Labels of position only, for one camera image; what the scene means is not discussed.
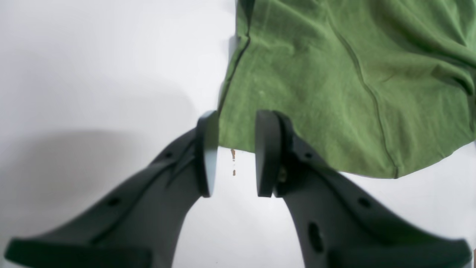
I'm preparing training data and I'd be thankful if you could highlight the green T-shirt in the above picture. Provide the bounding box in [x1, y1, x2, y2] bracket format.
[219, 0, 476, 178]

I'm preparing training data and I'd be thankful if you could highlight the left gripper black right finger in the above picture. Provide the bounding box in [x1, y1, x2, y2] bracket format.
[255, 110, 472, 268]

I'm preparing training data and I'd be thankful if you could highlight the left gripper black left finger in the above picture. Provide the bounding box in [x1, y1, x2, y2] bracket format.
[4, 111, 219, 268]

